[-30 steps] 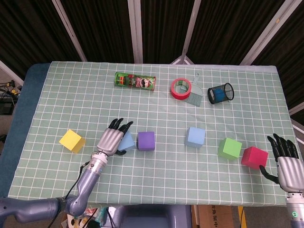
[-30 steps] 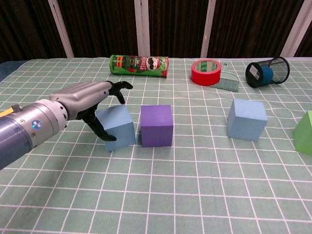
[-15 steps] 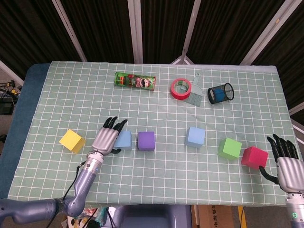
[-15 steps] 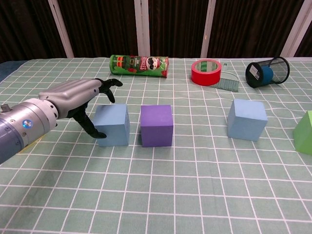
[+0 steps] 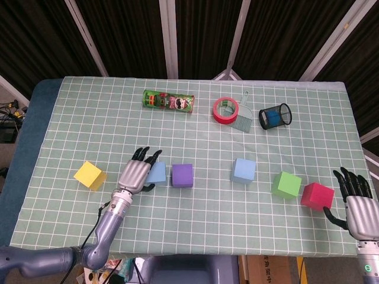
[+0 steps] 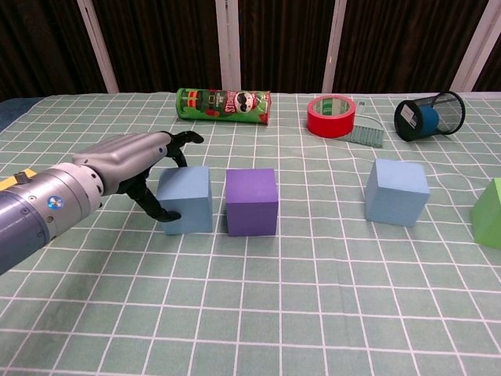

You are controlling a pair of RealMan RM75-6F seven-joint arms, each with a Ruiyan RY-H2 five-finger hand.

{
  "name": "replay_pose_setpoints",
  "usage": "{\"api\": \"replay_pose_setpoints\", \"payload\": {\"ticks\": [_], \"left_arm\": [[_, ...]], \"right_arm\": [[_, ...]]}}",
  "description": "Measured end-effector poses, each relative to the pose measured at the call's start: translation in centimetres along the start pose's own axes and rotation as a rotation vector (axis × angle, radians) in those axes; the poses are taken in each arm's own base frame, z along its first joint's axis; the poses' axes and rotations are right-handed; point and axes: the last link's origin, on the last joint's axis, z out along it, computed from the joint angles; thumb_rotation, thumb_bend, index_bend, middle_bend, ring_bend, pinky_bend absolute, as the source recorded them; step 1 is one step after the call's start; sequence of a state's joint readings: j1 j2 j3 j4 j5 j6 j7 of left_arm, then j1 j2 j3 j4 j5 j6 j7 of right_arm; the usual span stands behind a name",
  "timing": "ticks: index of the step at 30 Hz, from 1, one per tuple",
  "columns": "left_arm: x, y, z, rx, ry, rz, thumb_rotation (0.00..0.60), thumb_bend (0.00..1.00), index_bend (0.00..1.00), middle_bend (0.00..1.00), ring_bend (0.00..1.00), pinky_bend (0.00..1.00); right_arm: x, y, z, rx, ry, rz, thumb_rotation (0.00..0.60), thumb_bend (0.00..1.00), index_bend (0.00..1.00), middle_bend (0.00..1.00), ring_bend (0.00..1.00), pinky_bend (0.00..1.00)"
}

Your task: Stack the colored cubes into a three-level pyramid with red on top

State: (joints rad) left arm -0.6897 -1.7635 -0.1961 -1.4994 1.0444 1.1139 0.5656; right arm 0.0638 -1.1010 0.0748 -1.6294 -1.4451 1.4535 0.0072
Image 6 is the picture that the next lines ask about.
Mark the green checked tablecloth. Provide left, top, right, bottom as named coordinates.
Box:
left=0, top=92, right=501, bottom=376

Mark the red tape roll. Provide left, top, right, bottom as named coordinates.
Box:
left=306, top=94, right=357, bottom=139

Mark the green foam cube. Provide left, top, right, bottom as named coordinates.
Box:
left=470, top=177, right=501, bottom=250

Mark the purple foam cube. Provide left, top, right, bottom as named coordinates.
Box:
left=225, top=168, right=279, bottom=237

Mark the green Pringles can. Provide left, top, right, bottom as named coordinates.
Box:
left=175, top=87, right=272, bottom=126

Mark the blue roll in holder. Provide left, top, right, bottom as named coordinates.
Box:
left=420, top=106, right=442, bottom=136

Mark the white frame post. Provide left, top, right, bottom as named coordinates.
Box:
left=323, top=0, right=348, bottom=93
left=215, top=0, right=242, bottom=92
left=449, top=0, right=501, bottom=92
left=77, top=0, right=120, bottom=94

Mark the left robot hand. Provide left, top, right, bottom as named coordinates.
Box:
left=72, top=131, right=204, bottom=223

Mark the black mesh pen holder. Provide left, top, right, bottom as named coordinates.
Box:
left=394, top=91, right=467, bottom=142

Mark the dark brown curtain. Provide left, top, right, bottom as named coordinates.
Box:
left=0, top=0, right=501, bottom=99

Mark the yellow foam cube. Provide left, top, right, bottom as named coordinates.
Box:
left=0, top=168, right=38, bottom=193

